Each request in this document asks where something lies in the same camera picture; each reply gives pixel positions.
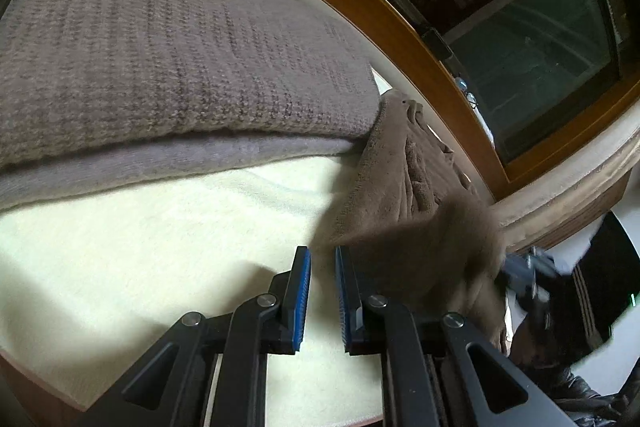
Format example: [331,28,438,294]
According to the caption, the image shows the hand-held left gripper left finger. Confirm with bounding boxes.
[75,246,312,427]

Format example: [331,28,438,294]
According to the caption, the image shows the wooden window frame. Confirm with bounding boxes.
[197,0,640,208]

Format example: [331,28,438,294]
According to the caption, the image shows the brown fleece garment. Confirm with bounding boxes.
[320,89,511,353]

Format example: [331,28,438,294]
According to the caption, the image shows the person's right forearm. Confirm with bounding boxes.
[515,354,631,427]

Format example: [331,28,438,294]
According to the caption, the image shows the black box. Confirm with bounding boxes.
[422,27,454,63]

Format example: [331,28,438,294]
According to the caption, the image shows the beige curtain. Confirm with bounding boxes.
[492,107,640,253]

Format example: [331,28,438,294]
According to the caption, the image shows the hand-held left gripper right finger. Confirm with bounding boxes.
[335,245,581,427]

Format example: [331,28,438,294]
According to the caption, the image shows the grey knitted sweater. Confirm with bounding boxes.
[0,0,383,210]

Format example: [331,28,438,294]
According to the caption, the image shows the person's dark striped clothing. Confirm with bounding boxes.
[550,209,640,358]

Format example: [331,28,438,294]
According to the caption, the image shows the eyeglasses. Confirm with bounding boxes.
[452,77,484,108]

